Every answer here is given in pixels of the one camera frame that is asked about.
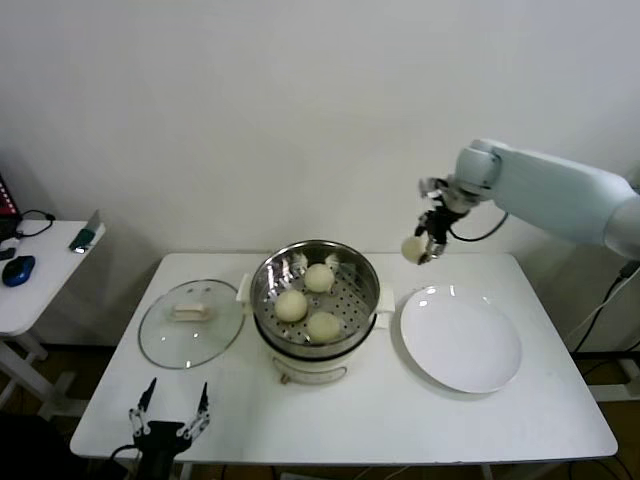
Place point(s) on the white electric cooker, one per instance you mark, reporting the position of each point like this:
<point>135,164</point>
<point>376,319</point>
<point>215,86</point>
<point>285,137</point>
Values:
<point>310,367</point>

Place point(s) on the white steamed baozi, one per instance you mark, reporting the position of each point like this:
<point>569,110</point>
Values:
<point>319,278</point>
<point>291,306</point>
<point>412,249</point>
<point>324,327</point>

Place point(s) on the round glass pot lid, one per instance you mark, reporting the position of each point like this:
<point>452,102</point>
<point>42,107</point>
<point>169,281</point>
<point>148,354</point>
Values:
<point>192,340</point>

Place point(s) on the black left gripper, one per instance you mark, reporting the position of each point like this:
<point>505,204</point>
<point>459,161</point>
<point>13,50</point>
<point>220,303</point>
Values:
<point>160,445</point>

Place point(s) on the white round plate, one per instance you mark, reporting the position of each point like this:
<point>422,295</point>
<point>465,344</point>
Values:
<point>460,340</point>

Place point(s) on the white metal floor bar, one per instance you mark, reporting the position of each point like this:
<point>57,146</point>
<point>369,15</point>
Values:
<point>631,372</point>

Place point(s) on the green grey handheld device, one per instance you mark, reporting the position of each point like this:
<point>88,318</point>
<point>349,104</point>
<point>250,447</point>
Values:
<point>82,240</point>

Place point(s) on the blue computer mouse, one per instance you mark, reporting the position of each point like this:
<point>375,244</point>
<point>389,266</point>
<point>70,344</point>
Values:
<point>19,270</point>

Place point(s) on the small white desk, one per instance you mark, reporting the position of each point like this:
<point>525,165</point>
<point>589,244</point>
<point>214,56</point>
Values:
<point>50,280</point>

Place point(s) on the perforated steel steamer basket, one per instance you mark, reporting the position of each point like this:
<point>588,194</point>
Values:
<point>355,300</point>

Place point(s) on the white table leg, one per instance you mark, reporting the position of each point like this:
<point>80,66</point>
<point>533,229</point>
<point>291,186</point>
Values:
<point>186,472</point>
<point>487,472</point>

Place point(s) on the black laptop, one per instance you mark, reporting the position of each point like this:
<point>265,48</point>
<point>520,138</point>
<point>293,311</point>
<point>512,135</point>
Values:
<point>6,210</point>

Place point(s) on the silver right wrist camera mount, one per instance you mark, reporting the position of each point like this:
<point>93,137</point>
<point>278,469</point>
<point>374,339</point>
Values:
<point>432,187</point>

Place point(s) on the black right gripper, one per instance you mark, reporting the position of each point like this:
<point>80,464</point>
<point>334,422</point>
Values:
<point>442,222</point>

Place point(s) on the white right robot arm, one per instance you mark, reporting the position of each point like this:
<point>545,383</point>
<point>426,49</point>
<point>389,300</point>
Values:
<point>550,190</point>

